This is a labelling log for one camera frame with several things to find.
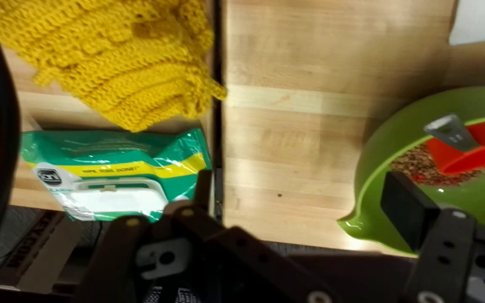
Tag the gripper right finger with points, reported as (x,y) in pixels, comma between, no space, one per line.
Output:
(444,248)

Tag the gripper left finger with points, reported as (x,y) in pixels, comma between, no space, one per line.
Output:
(242,256)

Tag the green bowl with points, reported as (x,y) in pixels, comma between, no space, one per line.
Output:
(398,126)

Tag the heap of brown dry grains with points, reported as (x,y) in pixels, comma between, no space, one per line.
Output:
(415,164)

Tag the green wet wipes packet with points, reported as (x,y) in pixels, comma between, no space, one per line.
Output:
(112,155)

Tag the cardboard box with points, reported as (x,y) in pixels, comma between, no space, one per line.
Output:
(40,252)

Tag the yellow knitted cloth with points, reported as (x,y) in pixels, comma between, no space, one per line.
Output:
(120,63)

